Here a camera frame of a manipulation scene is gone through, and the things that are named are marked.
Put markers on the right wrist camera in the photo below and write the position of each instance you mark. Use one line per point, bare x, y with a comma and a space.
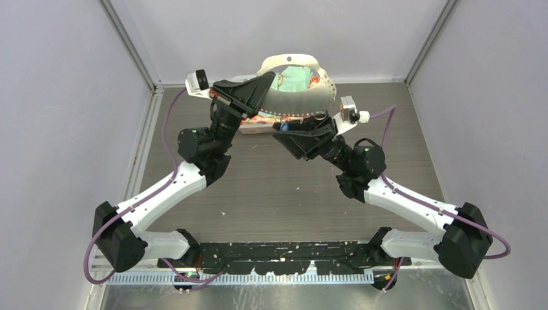
348, 117

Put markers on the blue plastic key tag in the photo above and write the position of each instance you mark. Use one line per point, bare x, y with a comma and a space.
284, 126

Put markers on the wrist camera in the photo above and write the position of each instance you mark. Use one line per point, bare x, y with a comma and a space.
197, 84
348, 117

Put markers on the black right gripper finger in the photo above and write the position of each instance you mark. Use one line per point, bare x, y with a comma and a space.
291, 143
313, 125

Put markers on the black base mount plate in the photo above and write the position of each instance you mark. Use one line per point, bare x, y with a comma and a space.
282, 258

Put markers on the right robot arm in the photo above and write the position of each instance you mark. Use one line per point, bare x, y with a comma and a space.
456, 237

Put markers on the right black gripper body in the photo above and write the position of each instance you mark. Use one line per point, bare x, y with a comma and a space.
331, 148

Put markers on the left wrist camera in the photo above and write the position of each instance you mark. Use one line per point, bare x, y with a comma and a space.
197, 84

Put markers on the white perforated plastic basket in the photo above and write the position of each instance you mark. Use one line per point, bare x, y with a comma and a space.
262, 123

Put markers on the perforated metal key plate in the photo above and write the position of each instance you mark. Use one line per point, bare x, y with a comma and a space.
303, 103

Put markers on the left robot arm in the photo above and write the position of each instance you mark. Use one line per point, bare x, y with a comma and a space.
121, 232

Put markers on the green patterned cloth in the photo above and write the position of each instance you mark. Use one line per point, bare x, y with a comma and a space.
292, 79

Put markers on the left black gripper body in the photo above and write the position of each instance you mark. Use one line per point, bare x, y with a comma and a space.
227, 104

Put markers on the orange patterned cloth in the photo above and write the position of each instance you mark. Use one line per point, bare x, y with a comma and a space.
315, 81

